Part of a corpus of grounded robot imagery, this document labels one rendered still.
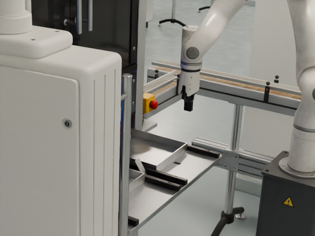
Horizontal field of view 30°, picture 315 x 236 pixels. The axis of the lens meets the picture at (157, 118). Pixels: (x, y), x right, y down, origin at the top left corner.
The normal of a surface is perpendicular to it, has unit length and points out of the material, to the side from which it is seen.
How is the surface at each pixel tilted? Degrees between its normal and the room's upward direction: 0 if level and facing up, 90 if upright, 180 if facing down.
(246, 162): 90
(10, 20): 90
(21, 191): 90
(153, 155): 0
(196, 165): 0
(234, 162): 90
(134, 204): 0
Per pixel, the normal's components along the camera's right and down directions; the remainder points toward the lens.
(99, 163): 0.90, 0.19
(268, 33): -0.51, 0.29
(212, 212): 0.04, -0.93
